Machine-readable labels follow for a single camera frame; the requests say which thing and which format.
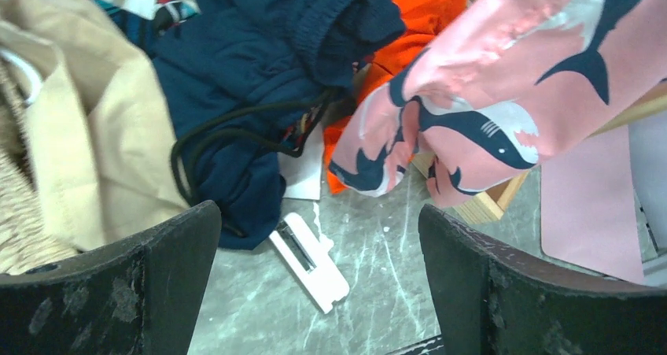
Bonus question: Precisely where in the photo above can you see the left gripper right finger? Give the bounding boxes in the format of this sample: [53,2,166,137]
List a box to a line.
[418,205,666,355]

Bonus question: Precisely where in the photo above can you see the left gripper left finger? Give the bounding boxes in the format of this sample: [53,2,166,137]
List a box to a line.
[1,202,221,354]

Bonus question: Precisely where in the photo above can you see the wooden clothes rack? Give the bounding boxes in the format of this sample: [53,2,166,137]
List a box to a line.
[411,81,667,226]

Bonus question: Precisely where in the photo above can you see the pink patterned shorts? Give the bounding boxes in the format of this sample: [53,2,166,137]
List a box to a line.
[330,0,666,207]

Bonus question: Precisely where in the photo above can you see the navy blue shorts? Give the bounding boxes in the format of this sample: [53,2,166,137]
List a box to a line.
[153,0,405,250]

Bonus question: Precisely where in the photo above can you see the beige shorts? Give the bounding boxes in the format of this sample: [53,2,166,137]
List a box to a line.
[1,0,188,275]

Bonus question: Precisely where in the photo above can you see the orange shorts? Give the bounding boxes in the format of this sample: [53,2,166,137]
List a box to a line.
[322,0,470,196]

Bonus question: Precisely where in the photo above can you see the pink clipboard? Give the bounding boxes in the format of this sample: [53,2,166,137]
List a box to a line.
[540,127,644,283]

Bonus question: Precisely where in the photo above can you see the white plastic clip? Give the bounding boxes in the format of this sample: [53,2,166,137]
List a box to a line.
[268,213,350,314]

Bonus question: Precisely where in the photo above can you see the yellow black patterned garment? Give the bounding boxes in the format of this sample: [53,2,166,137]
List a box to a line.
[91,0,199,52]

